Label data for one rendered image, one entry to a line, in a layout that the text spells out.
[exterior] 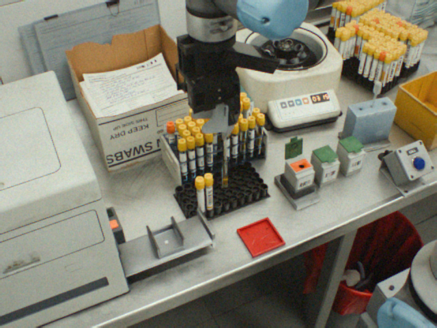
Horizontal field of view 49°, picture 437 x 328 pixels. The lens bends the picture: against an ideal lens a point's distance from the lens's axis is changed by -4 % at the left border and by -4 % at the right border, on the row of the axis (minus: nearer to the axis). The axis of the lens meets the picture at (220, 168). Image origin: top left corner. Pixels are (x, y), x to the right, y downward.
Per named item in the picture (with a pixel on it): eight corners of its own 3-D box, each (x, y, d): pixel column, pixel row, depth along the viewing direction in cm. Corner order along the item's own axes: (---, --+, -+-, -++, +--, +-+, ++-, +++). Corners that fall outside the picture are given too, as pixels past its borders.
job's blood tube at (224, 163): (223, 196, 100) (223, 161, 93) (220, 192, 101) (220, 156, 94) (229, 194, 101) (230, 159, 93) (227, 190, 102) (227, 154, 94)
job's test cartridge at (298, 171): (294, 197, 99) (298, 175, 94) (282, 182, 102) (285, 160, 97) (311, 190, 100) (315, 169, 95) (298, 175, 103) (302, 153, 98)
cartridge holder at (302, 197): (296, 211, 98) (298, 199, 95) (274, 180, 104) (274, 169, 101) (319, 201, 100) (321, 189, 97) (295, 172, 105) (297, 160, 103)
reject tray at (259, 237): (252, 258, 90) (253, 255, 90) (236, 231, 95) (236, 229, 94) (285, 244, 92) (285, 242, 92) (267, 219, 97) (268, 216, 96)
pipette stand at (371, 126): (351, 156, 109) (360, 121, 101) (337, 134, 113) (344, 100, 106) (390, 146, 111) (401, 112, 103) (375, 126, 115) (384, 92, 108)
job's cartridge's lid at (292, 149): (286, 141, 94) (285, 140, 94) (285, 161, 97) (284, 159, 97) (303, 135, 95) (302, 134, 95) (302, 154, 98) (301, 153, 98)
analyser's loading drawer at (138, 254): (107, 289, 84) (102, 272, 80) (96, 260, 88) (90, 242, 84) (215, 247, 90) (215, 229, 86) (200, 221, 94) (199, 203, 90)
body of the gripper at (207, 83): (176, 92, 83) (171, 29, 74) (222, 78, 85) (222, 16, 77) (194, 119, 78) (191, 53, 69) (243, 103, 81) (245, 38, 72)
